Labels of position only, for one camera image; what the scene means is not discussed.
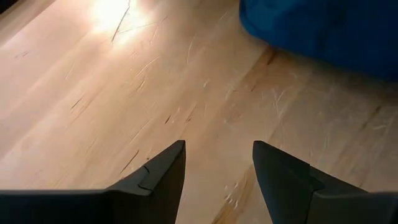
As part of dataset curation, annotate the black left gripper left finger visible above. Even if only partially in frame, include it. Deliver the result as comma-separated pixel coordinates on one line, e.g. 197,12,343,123
0,139,187,224

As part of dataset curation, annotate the dark navy backpack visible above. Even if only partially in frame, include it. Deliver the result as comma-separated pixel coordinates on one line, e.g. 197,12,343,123
238,0,398,82

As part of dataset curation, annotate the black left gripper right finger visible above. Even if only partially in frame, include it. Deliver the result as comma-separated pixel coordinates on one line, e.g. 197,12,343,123
252,140,398,224

